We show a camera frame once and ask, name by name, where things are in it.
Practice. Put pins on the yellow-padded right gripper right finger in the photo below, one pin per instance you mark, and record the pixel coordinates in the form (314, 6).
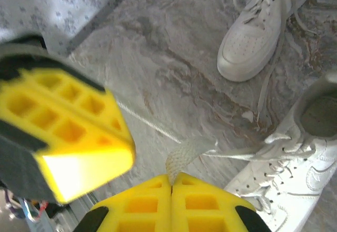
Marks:
(210, 211)

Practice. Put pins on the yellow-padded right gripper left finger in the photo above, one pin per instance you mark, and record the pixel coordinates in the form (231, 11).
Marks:
(142, 211)

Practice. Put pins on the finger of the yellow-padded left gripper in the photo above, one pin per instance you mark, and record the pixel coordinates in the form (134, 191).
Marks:
(65, 150)
(79, 95)

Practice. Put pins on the white lace-up sneaker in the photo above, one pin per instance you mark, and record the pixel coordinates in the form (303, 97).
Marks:
(289, 176)
(250, 40)

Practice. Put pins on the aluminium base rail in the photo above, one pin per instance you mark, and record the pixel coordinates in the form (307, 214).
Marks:
(71, 216)

